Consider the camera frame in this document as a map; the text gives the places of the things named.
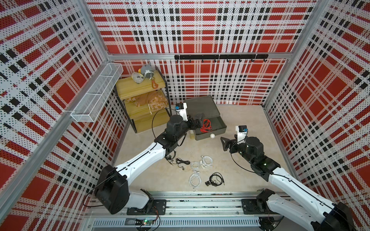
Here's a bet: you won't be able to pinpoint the white grey cap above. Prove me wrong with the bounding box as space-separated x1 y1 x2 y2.
131 72 145 84

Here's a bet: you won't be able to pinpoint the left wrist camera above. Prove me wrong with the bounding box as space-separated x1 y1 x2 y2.
175 103 188 121

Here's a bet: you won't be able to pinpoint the tan plush toy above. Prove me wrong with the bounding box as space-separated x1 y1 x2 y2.
125 90 168 112

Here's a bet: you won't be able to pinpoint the orange small toy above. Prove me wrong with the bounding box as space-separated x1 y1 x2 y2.
151 80 159 89

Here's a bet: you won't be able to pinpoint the black wall hook rail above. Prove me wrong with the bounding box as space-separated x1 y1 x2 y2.
174 54 269 61

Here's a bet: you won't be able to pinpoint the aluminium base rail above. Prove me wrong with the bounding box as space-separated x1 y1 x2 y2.
83 191 319 229

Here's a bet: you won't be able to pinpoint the black earphones lower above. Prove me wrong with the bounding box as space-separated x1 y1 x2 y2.
205 172 225 187

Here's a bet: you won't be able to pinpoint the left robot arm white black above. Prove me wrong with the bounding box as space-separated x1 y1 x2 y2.
93 113 204 214

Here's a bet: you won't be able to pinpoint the green circuit board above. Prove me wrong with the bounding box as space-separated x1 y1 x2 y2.
135 219 153 226

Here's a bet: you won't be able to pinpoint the black earphones upper left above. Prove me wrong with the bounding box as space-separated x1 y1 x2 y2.
165 152 176 165

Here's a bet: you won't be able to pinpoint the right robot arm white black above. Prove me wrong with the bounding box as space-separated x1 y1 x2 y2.
220 136 356 231

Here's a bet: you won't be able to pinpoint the three-drawer storage cabinet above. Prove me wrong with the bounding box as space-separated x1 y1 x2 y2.
185 95 221 122

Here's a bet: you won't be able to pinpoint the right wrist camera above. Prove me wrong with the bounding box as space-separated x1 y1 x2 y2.
236 125 248 143

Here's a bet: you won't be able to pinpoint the black earphones middle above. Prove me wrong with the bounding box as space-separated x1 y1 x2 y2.
176 158 191 170

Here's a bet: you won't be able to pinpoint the white wire mesh basket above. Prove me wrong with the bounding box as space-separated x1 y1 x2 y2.
71 63 123 123

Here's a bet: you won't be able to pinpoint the wooden three-tier shelf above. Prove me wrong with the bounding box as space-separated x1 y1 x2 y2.
115 64 173 133

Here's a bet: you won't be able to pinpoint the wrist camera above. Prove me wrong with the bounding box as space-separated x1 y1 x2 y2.
175 103 188 121
236 125 248 143

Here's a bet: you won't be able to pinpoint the grey plush toy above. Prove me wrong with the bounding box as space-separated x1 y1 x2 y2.
141 64 155 80

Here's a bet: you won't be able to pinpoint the red earphones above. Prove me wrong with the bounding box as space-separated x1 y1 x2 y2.
200 119 213 133

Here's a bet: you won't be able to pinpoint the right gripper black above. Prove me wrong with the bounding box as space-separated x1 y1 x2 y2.
221 135 255 166

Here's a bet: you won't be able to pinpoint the white earphones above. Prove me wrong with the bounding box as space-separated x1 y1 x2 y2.
190 162 201 171
200 156 214 168
188 171 202 189

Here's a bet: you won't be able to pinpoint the black earphones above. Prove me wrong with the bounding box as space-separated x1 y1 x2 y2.
176 158 191 170
165 152 176 165
205 172 225 187

